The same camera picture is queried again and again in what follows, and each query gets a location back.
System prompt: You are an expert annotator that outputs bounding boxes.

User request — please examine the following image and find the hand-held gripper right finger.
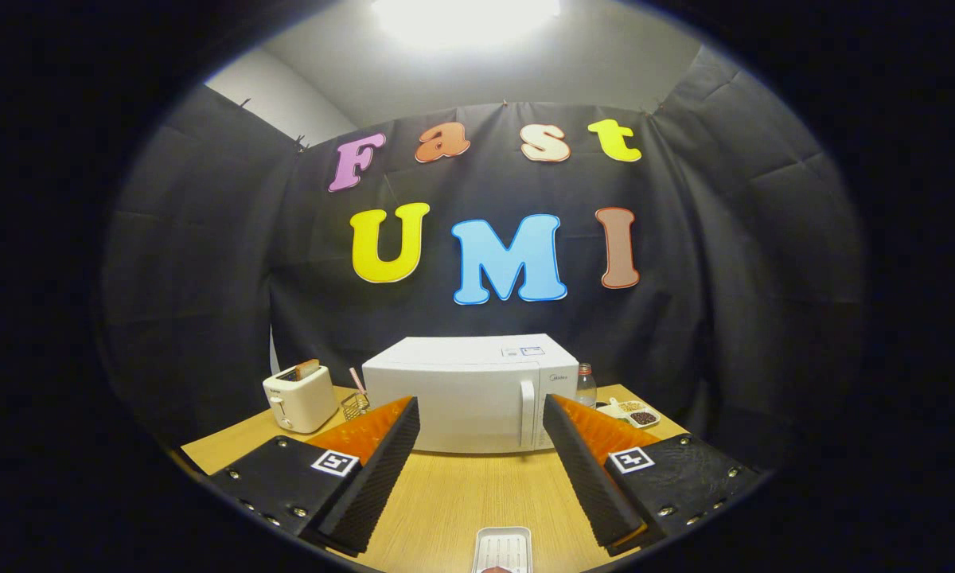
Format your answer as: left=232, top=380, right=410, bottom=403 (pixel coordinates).
left=541, top=393, right=765, bottom=556

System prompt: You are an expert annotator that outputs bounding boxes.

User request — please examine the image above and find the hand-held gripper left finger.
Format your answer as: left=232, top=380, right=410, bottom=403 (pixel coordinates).
left=199, top=396, right=421, bottom=556

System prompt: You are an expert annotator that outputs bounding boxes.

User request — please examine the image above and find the white microwave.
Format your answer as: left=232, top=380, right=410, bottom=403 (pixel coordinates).
left=361, top=334, right=580, bottom=455

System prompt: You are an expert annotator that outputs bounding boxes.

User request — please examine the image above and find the white divided dish of beans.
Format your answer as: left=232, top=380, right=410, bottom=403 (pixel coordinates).
left=597, top=398, right=661, bottom=429

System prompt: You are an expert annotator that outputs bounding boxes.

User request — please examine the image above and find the small white tray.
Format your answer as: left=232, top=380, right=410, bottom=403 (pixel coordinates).
left=473, top=526, right=533, bottom=573

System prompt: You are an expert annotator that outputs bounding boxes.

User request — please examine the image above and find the white toaster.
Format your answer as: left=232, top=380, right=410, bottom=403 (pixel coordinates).
left=262, top=364, right=339, bottom=435

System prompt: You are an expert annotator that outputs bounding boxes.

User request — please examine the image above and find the bright ceiling light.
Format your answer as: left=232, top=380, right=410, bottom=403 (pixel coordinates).
left=370, top=0, right=562, bottom=49

